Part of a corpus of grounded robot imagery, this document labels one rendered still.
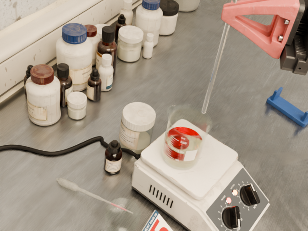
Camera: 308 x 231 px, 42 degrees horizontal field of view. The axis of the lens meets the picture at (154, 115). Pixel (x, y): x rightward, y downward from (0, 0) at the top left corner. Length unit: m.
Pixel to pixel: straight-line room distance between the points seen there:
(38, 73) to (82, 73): 0.12
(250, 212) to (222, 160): 0.09
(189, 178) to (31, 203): 0.25
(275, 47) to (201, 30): 0.65
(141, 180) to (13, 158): 0.23
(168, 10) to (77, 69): 0.32
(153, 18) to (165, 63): 0.11
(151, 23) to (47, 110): 0.35
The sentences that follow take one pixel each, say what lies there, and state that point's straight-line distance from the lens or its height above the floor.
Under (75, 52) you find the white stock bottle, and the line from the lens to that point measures 0.78.
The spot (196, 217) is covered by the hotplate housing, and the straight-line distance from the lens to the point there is 0.61.
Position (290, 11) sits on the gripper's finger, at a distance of 0.44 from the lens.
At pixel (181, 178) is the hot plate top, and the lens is 0.60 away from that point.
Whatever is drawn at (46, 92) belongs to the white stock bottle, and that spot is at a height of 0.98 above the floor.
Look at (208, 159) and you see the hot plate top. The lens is 0.63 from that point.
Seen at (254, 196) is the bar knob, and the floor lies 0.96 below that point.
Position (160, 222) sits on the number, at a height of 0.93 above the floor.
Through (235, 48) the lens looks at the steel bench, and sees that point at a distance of 1.07.
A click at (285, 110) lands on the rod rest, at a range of 0.91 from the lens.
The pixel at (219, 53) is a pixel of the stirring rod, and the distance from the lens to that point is 0.49.
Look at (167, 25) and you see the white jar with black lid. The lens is 1.03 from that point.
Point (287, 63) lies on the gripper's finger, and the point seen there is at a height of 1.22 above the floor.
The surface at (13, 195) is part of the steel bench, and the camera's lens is 0.68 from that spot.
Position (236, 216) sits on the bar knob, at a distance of 0.62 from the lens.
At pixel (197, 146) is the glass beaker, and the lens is 0.57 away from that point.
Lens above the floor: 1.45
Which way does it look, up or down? 43 degrees down
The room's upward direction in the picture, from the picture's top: 11 degrees clockwise
